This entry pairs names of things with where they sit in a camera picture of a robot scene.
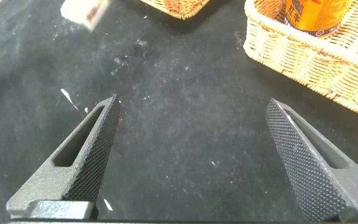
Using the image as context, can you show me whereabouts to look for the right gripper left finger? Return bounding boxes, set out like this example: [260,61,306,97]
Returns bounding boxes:
[6,94,122,220]

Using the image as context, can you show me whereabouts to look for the black table cloth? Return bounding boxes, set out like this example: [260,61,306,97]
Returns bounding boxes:
[0,0,358,222]

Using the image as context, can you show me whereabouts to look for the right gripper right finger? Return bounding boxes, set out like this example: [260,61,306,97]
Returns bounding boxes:
[265,97,358,223]

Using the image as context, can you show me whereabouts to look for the playing card box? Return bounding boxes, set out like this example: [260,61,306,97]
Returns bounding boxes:
[60,0,111,31]

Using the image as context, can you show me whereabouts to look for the gold drink can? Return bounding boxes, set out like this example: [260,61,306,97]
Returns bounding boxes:
[283,0,354,39]

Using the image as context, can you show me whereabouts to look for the wicker basket brown handles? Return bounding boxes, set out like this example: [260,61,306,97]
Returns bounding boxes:
[243,0,358,124]
[140,0,211,21]

